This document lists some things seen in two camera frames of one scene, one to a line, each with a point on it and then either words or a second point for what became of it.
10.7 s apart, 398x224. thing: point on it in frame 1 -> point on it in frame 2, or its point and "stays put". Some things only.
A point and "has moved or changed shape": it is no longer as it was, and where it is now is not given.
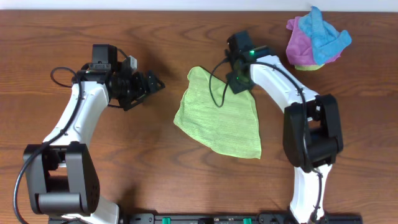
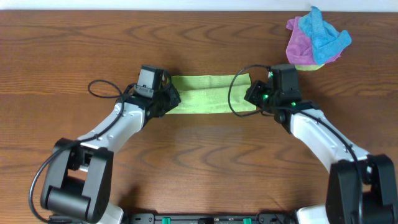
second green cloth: [305, 67] stays put
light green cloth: [225, 122] has moved or changed shape
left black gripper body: [137, 88] -> [170, 99]
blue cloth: [326, 40] stays put
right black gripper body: [239, 83] -> [262, 97]
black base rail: [209, 218] stays put
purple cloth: [299, 46] stays put
